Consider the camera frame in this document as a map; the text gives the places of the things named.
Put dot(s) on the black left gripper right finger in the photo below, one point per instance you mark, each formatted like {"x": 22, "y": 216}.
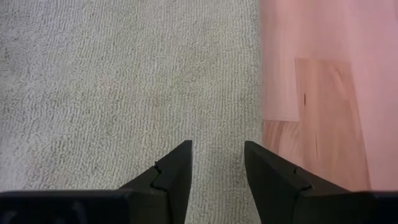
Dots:
{"x": 311, "y": 207}

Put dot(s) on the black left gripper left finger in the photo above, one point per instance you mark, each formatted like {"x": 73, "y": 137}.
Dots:
{"x": 93, "y": 207}

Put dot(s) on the sage green microfiber towel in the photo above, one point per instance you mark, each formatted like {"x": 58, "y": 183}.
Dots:
{"x": 124, "y": 93}

